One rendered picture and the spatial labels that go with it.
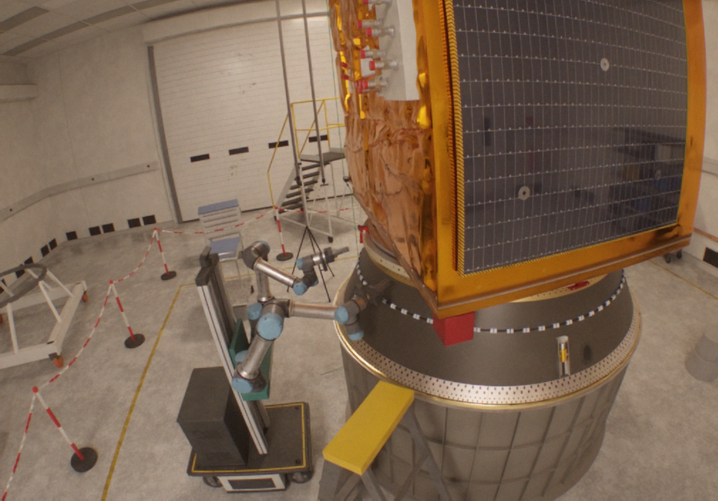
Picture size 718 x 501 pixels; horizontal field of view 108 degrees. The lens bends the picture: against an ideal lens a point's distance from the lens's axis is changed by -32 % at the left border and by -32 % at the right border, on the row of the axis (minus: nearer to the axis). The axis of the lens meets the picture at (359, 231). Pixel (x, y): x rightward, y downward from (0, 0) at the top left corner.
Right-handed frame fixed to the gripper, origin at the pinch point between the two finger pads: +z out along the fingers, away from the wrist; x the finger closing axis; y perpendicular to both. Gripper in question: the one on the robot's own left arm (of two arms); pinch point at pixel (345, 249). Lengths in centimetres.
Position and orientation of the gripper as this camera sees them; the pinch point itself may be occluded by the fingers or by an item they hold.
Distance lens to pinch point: 232.8
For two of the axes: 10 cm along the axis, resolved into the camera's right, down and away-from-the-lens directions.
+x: -1.5, -3.4, 9.3
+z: 9.5, -3.0, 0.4
